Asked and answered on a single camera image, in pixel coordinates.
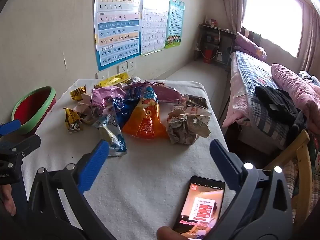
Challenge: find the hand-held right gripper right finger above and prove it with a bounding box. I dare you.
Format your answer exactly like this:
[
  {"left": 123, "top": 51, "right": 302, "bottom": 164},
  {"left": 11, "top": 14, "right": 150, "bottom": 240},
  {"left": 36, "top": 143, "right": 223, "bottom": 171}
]
[{"left": 207, "top": 139, "right": 293, "bottom": 240}]

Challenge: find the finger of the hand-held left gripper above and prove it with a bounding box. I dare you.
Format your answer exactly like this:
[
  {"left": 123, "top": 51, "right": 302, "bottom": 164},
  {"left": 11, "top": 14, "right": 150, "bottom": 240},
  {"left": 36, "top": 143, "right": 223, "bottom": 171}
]
[
  {"left": 0, "top": 134, "right": 42, "bottom": 164},
  {"left": 0, "top": 119, "right": 22, "bottom": 137}
]

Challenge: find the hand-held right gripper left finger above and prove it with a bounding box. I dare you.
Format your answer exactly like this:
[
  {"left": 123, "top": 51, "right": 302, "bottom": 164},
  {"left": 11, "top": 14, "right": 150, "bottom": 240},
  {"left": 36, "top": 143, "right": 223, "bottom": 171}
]
[{"left": 27, "top": 139, "right": 118, "bottom": 240}]

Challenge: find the red bin with green rim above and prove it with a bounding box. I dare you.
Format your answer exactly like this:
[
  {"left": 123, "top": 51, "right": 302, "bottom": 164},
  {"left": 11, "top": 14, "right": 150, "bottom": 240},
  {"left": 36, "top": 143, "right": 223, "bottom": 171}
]
[{"left": 11, "top": 86, "right": 57, "bottom": 135}]

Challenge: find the blue white snack wrapper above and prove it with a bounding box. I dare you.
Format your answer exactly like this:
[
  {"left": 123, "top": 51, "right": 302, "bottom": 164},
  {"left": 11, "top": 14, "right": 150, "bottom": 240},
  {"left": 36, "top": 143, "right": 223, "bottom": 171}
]
[{"left": 92, "top": 114, "right": 128, "bottom": 158}]

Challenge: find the small gold snack wrapper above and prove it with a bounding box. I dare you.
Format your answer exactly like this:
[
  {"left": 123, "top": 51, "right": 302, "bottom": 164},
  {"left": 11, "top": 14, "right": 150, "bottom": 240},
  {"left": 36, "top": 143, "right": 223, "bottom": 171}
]
[{"left": 64, "top": 107, "right": 84, "bottom": 133}]

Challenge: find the paper bag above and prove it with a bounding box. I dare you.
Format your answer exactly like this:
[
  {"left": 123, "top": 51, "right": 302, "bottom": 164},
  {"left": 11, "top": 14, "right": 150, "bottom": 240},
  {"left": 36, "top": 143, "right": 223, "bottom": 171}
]
[{"left": 166, "top": 105, "right": 213, "bottom": 145}]

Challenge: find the blue foil bag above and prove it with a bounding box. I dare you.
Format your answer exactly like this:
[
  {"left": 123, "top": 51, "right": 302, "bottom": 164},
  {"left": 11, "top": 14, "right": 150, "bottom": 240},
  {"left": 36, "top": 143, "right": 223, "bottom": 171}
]
[{"left": 112, "top": 85, "right": 158, "bottom": 128}]

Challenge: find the orange snack bag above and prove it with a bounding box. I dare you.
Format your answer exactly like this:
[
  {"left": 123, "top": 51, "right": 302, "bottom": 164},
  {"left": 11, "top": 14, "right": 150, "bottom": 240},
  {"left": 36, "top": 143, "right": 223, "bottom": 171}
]
[{"left": 122, "top": 97, "right": 169, "bottom": 139}]

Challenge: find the dark brown box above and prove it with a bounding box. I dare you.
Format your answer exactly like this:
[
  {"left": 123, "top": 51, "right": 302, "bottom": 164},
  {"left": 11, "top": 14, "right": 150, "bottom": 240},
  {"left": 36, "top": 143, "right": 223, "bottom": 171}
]
[{"left": 185, "top": 95, "right": 208, "bottom": 109}]

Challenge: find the pink foil wrapper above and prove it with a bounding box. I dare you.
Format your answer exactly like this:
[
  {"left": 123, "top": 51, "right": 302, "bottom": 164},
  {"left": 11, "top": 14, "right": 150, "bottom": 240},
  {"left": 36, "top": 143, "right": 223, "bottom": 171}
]
[{"left": 90, "top": 86, "right": 127, "bottom": 108}]

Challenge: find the yellow torn wrapper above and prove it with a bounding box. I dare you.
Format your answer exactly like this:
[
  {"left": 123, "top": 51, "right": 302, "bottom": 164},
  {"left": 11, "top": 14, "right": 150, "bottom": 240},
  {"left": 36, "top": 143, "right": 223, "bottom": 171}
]
[{"left": 70, "top": 86, "right": 88, "bottom": 102}]

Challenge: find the yellow packet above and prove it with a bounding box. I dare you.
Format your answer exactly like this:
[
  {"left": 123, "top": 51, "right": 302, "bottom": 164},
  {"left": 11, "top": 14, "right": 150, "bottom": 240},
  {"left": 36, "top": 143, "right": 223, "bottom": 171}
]
[{"left": 99, "top": 72, "right": 132, "bottom": 87}]

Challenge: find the purple wrapper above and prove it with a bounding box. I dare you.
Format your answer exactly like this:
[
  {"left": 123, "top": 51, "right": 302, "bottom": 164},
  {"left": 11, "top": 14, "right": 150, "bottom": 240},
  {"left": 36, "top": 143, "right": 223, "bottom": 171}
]
[{"left": 144, "top": 80, "right": 184, "bottom": 104}]

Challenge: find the person's left hand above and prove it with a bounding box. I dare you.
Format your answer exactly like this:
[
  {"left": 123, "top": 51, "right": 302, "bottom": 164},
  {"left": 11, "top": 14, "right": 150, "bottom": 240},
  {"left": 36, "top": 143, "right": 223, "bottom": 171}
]
[{"left": 0, "top": 185, "right": 17, "bottom": 217}]

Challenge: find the person's right hand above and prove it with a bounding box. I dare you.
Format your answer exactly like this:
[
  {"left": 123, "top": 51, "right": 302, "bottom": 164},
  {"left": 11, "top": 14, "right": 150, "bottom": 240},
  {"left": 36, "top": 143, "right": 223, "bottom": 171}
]
[{"left": 156, "top": 226, "right": 187, "bottom": 240}]

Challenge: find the black smartphone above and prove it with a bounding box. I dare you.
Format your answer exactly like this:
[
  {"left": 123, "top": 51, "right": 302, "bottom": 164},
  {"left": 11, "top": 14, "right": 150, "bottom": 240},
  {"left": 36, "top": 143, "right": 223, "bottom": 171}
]
[{"left": 172, "top": 175, "right": 226, "bottom": 240}]

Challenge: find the bed with pink bedding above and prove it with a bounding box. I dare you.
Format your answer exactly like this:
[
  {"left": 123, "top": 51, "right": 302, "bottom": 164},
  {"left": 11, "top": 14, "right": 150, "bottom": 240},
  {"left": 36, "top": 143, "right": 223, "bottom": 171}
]
[{"left": 222, "top": 67, "right": 253, "bottom": 128}]

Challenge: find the plaid chair cushion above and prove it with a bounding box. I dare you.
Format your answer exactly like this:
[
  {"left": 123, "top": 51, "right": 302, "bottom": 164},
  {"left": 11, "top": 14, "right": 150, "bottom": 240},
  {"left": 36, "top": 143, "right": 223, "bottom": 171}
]
[{"left": 282, "top": 160, "right": 300, "bottom": 195}]

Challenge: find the wooden chair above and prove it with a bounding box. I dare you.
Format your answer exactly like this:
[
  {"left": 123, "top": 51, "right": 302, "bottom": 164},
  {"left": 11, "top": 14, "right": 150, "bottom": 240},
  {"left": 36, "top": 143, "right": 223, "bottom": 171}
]
[{"left": 262, "top": 129, "right": 313, "bottom": 230}]

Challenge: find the black clothing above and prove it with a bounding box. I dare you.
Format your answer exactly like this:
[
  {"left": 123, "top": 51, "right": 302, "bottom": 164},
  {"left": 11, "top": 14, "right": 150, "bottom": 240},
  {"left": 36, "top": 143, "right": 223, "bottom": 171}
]
[{"left": 255, "top": 86, "right": 299, "bottom": 125}]

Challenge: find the bed with plaid quilt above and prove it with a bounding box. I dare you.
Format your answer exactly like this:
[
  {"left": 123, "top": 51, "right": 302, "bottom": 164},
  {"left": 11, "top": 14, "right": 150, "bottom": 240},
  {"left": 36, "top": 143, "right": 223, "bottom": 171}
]
[{"left": 230, "top": 51, "right": 304, "bottom": 150}]

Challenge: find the pink duvet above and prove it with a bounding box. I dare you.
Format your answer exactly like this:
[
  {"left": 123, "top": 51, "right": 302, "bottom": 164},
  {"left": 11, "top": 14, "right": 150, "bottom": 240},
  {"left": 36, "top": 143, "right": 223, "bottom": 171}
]
[{"left": 271, "top": 64, "right": 320, "bottom": 133}]

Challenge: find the small red container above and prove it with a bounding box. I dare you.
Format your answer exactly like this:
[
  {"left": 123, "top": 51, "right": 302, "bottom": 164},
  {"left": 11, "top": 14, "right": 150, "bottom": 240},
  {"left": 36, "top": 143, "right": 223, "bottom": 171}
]
[{"left": 203, "top": 49, "right": 215, "bottom": 63}]

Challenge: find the purple pillow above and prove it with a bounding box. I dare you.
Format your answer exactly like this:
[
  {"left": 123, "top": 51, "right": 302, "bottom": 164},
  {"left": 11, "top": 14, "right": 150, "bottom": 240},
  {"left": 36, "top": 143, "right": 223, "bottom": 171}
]
[{"left": 235, "top": 32, "right": 267, "bottom": 61}]

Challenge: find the dark shelf rack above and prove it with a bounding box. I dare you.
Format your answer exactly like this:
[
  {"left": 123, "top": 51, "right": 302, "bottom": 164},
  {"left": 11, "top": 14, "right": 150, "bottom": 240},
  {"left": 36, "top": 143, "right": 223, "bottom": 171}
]
[{"left": 194, "top": 24, "right": 237, "bottom": 72}]

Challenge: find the bright window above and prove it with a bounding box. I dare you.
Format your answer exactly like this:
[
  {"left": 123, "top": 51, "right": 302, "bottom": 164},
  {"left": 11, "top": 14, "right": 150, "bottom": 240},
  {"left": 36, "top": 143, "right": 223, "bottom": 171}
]
[{"left": 241, "top": 0, "right": 304, "bottom": 58}]

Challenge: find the beige curtain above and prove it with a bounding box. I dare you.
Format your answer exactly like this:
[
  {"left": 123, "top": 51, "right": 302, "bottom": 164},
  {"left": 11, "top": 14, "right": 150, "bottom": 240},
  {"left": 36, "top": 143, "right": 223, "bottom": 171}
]
[{"left": 220, "top": 0, "right": 248, "bottom": 34}]

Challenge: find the white wall plate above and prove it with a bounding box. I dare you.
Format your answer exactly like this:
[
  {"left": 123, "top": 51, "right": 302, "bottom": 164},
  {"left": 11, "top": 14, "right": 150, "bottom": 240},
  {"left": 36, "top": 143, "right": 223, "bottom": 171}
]
[{"left": 95, "top": 69, "right": 109, "bottom": 80}]

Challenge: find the blue letter wall poster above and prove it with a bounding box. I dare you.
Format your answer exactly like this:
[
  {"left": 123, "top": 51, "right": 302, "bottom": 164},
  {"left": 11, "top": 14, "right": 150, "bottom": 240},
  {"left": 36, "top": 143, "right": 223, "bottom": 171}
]
[{"left": 94, "top": 0, "right": 144, "bottom": 72}]

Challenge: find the green blue chart wall poster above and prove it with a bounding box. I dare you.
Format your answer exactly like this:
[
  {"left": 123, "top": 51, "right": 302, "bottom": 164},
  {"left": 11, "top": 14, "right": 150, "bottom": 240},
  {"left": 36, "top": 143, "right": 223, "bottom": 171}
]
[{"left": 164, "top": 0, "right": 185, "bottom": 49}]

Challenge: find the white chart wall poster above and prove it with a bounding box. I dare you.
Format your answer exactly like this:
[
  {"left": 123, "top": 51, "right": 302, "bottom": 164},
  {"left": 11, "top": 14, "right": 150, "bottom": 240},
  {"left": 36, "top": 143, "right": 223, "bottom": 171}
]
[{"left": 140, "top": 0, "right": 170, "bottom": 57}]

